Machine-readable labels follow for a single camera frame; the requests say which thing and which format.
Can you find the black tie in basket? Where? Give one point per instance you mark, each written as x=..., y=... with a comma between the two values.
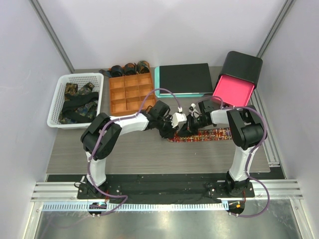
x=79, y=108

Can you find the white slotted cable duct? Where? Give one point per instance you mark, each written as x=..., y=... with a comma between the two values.
x=96, y=207

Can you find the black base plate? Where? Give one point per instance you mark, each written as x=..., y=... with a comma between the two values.
x=158, y=188

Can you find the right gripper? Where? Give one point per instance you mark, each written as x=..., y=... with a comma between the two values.
x=186, y=130

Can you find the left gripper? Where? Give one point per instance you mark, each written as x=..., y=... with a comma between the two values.
x=169, y=133

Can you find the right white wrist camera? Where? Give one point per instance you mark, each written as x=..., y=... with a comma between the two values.
x=193, y=111

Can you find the teal tray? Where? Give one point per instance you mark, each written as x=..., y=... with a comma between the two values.
x=168, y=95

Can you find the dark floral tie in basket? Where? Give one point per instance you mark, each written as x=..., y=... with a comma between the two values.
x=73, y=89

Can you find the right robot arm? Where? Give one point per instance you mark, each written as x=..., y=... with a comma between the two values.
x=247, y=130

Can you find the rolled brown floral tie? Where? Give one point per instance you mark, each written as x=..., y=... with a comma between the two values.
x=130, y=69

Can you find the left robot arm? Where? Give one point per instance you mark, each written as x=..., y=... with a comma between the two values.
x=102, y=134

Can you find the multicoloured plaid tie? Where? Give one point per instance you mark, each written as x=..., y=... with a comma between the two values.
x=215, y=134

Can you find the orange compartment tray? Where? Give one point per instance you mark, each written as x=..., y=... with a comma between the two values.
x=129, y=93

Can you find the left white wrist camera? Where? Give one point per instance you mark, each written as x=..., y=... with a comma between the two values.
x=178, y=118

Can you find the black pink drawer cabinet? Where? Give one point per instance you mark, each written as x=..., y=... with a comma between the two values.
x=237, y=79

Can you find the white perforated plastic basket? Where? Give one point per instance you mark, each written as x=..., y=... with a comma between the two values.
x=81, y=79

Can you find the aluminium rail frame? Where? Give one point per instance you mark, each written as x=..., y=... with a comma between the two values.
x=274, y=189

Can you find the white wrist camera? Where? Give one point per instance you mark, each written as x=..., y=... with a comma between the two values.
x=193, y=111
x=178, y=118

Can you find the black notebook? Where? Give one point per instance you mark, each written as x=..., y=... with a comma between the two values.
x=186, y=78

